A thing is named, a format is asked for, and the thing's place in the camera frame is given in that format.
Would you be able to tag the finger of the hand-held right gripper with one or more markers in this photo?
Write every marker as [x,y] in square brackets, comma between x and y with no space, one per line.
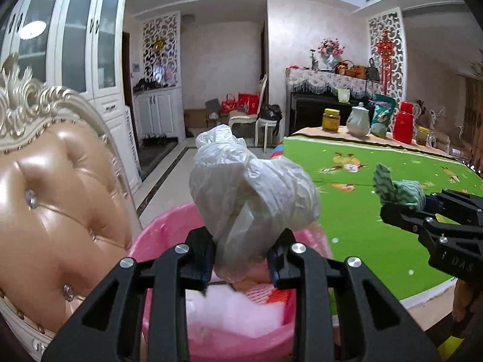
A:
[407,217]
[460,205]

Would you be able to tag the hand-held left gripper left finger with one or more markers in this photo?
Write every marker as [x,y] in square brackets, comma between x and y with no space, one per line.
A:
[200,256]

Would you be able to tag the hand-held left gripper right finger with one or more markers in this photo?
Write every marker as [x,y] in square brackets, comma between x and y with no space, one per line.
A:
[282,257]

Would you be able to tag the green striped cloth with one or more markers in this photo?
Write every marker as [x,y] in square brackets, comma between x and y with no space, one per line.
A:
[400,192]

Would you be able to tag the pink plastic waste bin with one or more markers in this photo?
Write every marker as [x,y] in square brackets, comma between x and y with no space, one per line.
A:
[166,230]

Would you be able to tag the white plastic bag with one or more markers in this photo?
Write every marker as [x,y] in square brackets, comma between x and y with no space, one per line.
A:
[249,196]

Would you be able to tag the person's right hand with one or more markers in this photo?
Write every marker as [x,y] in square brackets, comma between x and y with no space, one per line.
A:
[465,305]

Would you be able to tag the green cartoon printed tablecloth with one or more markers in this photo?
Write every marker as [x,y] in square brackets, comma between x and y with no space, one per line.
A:
[358,233]

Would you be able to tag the dark jar with yellow lid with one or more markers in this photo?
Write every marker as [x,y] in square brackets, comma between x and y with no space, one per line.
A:
[422,136]

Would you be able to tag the cream carved sofa set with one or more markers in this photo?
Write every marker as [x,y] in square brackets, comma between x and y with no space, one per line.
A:
[441,128]

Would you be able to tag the brown patterned curtain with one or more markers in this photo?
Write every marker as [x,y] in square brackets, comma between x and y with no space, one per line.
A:
[474,120]

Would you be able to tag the pink striped tablecloth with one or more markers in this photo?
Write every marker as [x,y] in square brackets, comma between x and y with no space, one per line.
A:
[362,139]

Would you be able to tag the red thermos flask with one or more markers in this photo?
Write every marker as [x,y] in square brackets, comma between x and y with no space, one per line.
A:
[403,124]

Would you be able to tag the green snack bag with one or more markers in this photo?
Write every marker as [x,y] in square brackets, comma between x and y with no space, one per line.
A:
[383,117]

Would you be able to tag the white ceramic teapot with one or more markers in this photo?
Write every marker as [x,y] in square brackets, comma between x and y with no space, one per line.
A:
[358,122]

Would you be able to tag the dark door mat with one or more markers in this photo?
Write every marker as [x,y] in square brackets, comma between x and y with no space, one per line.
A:
[156,156]

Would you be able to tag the cardboard box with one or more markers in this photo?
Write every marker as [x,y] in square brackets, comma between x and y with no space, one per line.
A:
[194,118]

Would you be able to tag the white dining chair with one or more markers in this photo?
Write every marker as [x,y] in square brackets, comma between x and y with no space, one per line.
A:
[249,120]

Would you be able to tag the black bag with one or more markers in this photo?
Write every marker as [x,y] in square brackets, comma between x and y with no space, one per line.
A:
[271,112]

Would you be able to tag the low white shoe cabinet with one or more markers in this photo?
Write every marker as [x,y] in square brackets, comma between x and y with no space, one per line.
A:
[158,113]

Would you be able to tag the black piano with lace cover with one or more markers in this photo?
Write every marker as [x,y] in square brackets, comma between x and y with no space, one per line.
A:
[317,98]

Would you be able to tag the black handbag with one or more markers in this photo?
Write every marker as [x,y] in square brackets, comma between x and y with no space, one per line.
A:
[373,71]

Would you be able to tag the brown handbag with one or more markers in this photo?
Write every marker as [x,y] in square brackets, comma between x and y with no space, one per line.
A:
[357,71]

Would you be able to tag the tan leather carved chair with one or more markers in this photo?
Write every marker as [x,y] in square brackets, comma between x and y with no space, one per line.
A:
[56,196]

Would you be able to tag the vase of pink flowers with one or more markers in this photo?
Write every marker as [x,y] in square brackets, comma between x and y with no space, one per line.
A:
[331,51]

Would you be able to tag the white lattice screen panel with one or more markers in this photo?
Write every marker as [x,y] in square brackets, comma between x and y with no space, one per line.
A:
[394,26]
[160,45]

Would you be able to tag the tall white glass-door cabinet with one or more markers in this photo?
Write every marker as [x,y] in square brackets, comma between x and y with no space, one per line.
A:
[75,45]

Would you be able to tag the red knot wall ornament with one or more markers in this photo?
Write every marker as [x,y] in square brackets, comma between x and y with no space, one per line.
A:
[385,54]

